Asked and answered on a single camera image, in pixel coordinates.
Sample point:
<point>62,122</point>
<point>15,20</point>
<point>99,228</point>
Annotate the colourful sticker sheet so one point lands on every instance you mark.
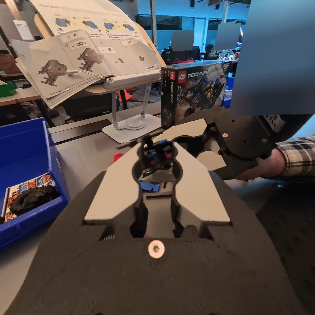
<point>24,184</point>

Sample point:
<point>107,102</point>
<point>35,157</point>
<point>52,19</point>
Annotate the grey desk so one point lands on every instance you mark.
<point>81,157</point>

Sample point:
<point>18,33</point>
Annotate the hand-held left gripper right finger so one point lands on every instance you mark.
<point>201,196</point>

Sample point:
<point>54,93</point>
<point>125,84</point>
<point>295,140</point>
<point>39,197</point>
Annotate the green storage bin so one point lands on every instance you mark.
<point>7,89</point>

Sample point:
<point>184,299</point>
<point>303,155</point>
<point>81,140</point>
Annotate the red wheel hub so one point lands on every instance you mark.
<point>118,157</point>

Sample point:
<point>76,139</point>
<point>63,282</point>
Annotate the brown backpack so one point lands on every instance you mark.
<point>9,64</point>

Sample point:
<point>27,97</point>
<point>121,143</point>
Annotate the person's right hand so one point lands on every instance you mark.
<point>273,164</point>

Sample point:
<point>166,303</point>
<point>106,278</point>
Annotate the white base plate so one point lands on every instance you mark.
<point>147,123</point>

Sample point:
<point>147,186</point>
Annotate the blue holed panel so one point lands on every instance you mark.
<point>149,187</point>

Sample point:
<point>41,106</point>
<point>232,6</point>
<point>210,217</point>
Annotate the person's right forearm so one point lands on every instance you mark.
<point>300,155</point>

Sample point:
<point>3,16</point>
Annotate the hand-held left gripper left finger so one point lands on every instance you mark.
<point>113,196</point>

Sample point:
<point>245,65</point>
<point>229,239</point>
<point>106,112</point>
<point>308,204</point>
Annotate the white paper sign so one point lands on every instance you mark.
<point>23,29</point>

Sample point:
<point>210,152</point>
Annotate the instruction booklet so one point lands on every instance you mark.
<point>98,49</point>

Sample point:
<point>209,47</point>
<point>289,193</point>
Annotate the blue labelled storage bin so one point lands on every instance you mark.
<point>24,147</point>

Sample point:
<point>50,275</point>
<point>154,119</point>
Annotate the black angled beam assembly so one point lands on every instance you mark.
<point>152,152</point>

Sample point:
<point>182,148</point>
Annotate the printed toy truck box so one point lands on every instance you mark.
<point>196,86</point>

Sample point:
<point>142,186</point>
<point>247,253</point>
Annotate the black rubber tire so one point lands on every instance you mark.
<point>34,198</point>

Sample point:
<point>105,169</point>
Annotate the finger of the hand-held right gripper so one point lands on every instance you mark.
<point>187,129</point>
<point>213,161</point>

